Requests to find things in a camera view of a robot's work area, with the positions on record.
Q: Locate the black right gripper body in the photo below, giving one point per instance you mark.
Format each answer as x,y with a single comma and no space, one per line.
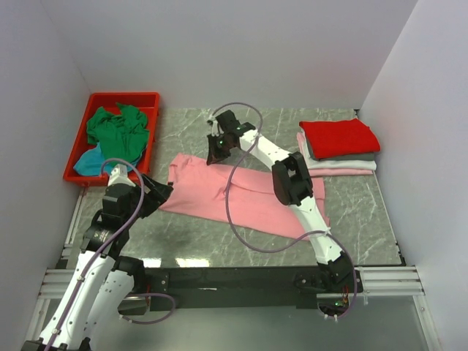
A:
221,147

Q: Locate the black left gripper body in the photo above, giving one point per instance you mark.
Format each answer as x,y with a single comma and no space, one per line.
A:
151,199

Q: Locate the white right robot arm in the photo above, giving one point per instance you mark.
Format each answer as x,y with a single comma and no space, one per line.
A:
293,188

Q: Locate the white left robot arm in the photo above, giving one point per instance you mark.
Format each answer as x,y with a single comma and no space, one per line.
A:
103,277

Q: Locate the green t shirt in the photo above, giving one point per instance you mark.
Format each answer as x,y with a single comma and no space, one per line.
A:
123,135

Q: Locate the blue t shirt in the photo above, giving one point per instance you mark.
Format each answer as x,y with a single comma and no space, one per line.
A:
89,164

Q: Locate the red plastic bin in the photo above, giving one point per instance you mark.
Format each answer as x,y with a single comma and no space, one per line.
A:
147,102

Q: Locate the folded grey t shirt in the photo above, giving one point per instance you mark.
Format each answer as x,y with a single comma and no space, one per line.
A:
350,157

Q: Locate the folded red t shirt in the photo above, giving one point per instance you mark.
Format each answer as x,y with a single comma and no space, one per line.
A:
330,139

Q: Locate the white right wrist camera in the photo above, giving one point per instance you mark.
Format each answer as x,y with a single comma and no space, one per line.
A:
214,125

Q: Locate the aluminium frame rail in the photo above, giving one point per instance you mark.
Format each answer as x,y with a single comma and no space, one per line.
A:
168,240

